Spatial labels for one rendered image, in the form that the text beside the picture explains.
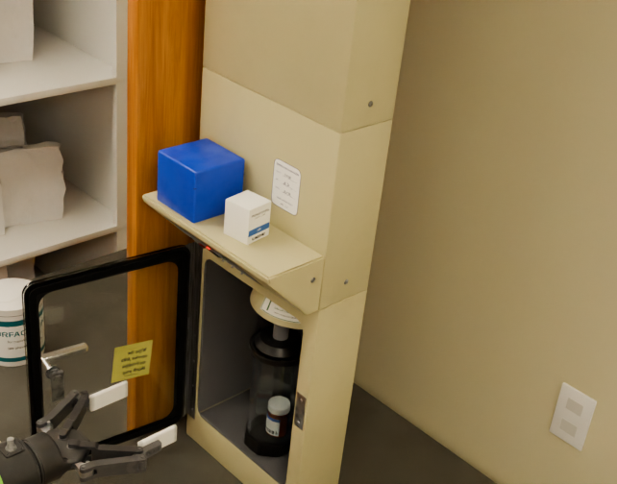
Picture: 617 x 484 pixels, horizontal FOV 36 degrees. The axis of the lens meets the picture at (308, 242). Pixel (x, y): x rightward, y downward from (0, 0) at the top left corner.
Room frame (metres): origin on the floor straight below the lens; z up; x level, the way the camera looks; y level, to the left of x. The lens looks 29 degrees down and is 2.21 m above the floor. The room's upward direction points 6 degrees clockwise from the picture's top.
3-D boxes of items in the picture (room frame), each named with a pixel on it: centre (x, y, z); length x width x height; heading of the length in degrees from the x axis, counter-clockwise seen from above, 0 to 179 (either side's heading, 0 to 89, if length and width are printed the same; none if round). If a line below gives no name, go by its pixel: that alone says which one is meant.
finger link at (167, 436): (1.11, 0.20, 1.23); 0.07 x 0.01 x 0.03; 136
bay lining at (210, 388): (1.44, 0.00, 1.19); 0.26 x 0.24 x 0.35; 46
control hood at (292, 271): (1.31, 0.13, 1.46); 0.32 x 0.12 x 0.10; 46
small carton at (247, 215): (1.28, 0.10, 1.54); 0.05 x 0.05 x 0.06; 54
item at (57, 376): (1.27, 0.40, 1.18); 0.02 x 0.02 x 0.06; 39
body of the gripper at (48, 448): (1.06, 0.34, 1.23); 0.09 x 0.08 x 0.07; 136
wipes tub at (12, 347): (1.67, 0.62, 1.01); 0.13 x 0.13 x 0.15
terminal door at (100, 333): (1.35, 0.33, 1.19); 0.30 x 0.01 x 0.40; 129
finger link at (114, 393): (1.20, 0.30, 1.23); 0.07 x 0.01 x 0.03; 136
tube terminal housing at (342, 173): (1.44, 0.00, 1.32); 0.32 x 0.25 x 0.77; 46
